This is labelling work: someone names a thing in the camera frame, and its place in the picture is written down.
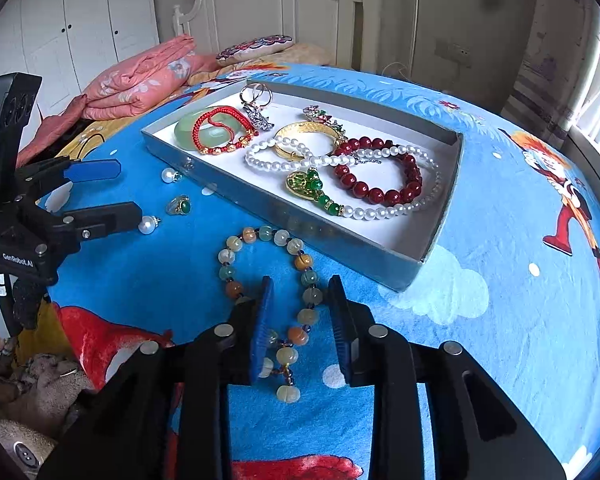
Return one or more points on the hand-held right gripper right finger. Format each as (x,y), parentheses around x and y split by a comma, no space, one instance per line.
(340,330)

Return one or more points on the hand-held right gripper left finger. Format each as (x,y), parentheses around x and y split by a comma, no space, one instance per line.
(262,330)

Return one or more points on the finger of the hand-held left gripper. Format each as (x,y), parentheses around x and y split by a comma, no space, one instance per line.
(110,217)
(92,170)

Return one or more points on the pearl earring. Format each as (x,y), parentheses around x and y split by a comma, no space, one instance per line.
(147,224)
(169,175)

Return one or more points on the pale green jade bangle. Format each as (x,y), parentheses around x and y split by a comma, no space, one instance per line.
(187,125)

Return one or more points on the grey cardboard box tray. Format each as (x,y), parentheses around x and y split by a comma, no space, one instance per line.
(415,232)

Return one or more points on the silver filigree pendant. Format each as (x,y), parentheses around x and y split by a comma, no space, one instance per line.
(260,120)

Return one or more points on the gold bangle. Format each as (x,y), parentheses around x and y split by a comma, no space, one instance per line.
(305,127)

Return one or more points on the enamel flower brooch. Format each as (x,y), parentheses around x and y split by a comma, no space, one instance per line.
(325,117)

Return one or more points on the dark red cloth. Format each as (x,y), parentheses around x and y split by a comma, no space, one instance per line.
(55,130)

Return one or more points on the pink floral folded quilt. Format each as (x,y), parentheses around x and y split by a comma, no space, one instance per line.
(145,80)

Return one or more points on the white wardrobe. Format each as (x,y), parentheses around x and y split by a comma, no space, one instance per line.
(80,20)

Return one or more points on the beige fuzzy cloth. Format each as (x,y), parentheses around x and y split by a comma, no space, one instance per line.
(40,390)

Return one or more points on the embroidered patterned pillow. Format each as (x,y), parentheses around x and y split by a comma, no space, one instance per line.
(255,47)

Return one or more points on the cream floral pillow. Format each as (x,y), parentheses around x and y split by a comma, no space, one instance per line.
(307,54)

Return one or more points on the white wooden headboard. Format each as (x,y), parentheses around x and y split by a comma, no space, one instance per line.
(280,10)

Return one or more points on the thin metal pole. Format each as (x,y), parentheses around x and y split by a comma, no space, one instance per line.
(415,35)

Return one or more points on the printed curtain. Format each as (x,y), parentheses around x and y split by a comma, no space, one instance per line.
(545,60)

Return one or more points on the white wall socket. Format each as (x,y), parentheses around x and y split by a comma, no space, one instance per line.
(458,55)

